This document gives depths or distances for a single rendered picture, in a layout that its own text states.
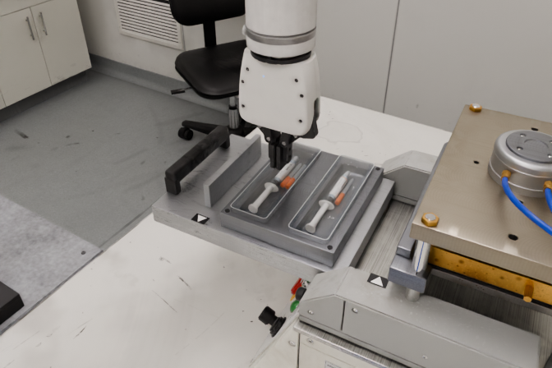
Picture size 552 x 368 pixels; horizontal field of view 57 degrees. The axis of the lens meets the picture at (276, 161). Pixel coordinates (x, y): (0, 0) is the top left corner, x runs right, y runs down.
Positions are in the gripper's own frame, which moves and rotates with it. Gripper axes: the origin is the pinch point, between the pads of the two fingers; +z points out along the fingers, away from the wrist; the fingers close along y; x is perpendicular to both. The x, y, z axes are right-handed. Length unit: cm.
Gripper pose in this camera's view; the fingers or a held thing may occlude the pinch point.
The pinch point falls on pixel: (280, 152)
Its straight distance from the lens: 70.7
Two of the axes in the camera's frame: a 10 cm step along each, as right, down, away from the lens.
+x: 4.7, -5.1, 7.2
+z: 0.0, 8.2, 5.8
